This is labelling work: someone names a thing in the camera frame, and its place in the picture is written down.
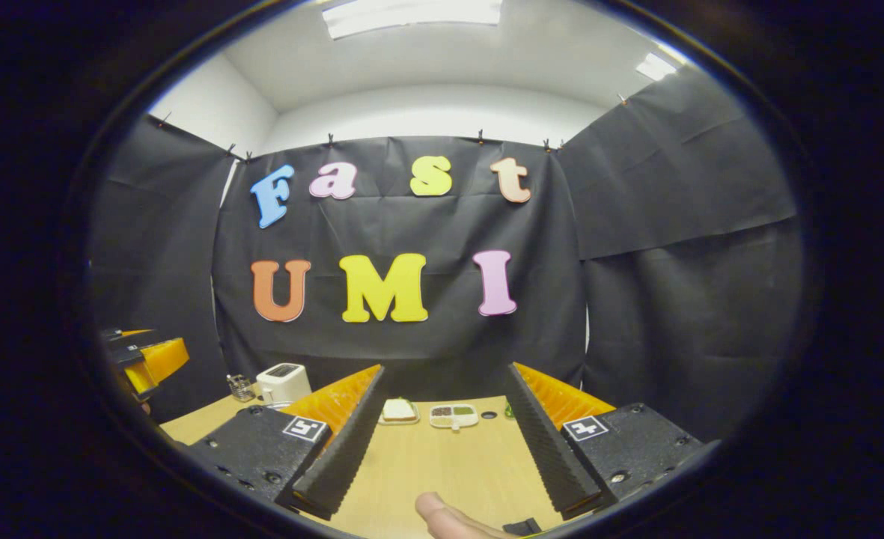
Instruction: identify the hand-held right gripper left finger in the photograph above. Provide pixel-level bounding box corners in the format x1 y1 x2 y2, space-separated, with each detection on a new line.
187 365 386 521

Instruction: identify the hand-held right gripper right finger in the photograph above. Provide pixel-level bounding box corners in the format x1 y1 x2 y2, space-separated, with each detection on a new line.
505 363 704 519

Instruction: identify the white rectangular plate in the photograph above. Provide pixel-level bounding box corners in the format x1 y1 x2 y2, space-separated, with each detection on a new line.
378 398 421 426

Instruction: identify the white toaster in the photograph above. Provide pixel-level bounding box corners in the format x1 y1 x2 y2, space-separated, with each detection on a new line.
256 363 313 407

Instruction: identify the white divided bean tray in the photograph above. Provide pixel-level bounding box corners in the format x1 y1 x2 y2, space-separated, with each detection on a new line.
429 404 480 431

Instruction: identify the row of black cloth clips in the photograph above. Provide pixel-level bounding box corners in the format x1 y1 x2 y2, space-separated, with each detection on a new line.
156 94 631 162

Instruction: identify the ceiling light panel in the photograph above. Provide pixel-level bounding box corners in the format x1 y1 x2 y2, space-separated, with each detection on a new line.
635 52 678 82

